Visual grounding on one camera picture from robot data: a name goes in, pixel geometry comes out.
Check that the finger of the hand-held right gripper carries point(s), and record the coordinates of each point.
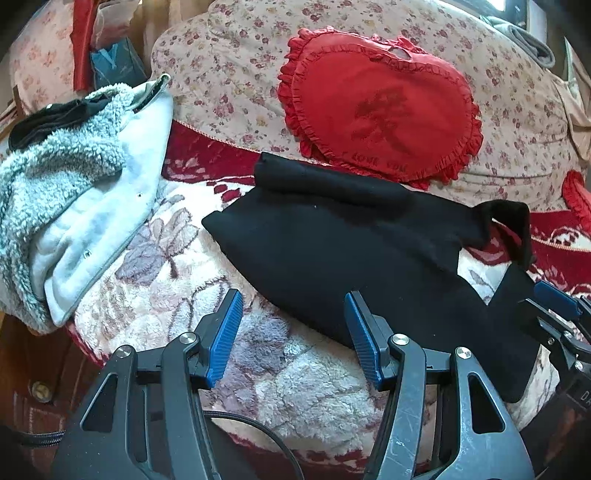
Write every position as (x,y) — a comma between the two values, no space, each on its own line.
(556,297)

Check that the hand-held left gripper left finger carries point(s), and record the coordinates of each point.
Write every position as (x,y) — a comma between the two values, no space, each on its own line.
(225,337)

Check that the red cloth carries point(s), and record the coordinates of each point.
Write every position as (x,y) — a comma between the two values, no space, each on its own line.
(84,41)

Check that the white fleece-lined jacket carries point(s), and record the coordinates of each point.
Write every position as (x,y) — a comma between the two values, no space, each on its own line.
(69,184)

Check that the pink floral quilt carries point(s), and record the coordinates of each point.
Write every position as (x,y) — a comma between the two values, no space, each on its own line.
(231,69)

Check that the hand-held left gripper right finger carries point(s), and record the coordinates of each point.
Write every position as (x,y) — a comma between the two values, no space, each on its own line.
(361,337)

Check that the black pants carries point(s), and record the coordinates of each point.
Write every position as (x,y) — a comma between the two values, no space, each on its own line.
(346,254)

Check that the teal bag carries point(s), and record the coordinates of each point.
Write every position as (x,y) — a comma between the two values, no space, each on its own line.
(117,64)

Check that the small black cloth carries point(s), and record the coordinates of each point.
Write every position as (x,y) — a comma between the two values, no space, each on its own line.
(46,122)

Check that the grey cloth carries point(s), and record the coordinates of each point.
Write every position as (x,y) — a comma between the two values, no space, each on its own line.
(531,44)

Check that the red heart-shaped frilled pillow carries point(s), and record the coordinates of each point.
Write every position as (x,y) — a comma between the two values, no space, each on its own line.
(378,106)

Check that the red and white floral blanket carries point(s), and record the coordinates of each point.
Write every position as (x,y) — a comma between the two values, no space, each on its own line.
(184,286)

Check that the beige cloth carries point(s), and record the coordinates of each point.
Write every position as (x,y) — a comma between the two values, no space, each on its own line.
(575,115)

